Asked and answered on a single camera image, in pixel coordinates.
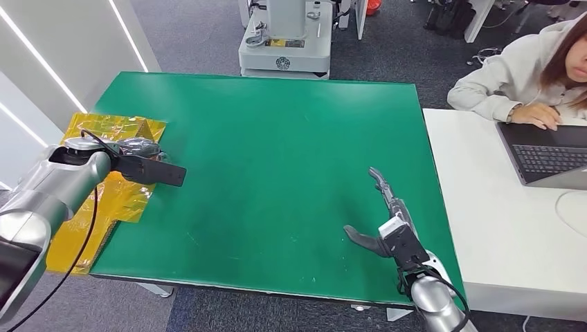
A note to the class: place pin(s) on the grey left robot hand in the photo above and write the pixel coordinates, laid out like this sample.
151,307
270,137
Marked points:
151,172

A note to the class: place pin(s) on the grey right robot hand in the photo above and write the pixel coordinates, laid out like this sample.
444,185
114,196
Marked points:
390,194

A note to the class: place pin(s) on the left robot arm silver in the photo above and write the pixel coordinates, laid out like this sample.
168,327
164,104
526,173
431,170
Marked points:
50,192

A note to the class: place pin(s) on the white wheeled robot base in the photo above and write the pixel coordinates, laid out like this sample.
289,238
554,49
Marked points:
284,50

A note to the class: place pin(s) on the yellow foil covered board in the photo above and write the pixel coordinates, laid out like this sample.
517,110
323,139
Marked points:
117,204

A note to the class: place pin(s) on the white desk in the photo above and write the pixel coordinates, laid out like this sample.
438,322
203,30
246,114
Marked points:
495,229

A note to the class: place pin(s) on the green table metal foot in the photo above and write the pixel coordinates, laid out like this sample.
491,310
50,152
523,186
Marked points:
156,289
398,314

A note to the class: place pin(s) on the dark grey laptop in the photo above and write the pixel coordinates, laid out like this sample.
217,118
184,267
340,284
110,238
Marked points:
545,156

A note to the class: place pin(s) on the person's hand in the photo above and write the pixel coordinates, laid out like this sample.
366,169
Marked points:
536,115

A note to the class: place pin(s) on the person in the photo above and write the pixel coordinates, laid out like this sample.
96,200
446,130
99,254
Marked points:
504,73

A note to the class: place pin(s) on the white table leg panel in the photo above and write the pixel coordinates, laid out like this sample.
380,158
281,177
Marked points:
358,16

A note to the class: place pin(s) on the round white pad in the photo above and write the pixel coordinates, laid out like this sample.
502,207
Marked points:
573,213

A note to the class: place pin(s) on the black bags on floor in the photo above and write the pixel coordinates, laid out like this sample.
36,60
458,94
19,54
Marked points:
451,17

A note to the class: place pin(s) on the red object on floor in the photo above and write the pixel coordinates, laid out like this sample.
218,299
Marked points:
374,6

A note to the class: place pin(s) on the white desk leg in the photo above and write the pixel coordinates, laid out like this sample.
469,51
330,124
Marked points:
478,20

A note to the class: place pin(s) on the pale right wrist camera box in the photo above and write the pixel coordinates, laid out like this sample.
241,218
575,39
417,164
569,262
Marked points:
403,243

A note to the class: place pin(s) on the long wall light strip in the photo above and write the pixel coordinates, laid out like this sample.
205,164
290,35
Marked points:
23,124
43,59
128,35

